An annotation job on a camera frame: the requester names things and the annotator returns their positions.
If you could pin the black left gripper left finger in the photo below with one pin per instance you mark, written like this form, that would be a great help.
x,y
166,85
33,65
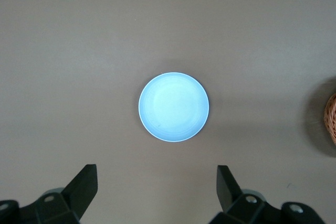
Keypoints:
x,y
68,203

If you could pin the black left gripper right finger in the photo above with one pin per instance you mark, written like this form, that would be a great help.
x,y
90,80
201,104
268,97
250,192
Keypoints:
x,y
236,205

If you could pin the light blue round plate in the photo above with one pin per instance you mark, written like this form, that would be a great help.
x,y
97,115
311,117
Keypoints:
x,y
174,107

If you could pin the brown wicker fruit basket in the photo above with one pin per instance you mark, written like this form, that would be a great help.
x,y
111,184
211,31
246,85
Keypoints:
x,y
331,119

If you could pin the brown table cover sheet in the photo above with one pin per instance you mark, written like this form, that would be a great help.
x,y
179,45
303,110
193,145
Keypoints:
x,y
78,51

